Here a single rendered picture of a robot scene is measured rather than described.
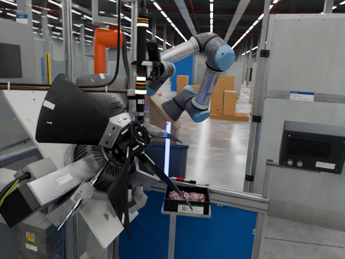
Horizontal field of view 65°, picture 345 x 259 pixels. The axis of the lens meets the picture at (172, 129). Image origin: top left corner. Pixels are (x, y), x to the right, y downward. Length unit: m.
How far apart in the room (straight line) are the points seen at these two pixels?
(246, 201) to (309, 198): 1.64
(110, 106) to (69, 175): 0.34
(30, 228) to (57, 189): 0.41
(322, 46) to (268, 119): 0.79
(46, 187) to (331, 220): 2.75
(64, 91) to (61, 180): 0.27
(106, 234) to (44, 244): 0.27
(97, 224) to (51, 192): 0.28
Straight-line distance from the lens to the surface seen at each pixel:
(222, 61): 1.43
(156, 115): 1.72
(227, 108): 8.62
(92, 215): 1.08
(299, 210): 3.10
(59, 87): 0.91
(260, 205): 1.48
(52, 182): 0.89
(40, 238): 1.25
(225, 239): 1.62
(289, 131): 1.31
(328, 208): 3.12
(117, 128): 1.01
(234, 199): 1.48
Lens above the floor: 1.47
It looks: 13 degrees down
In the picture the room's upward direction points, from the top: 3 degrees clockwise
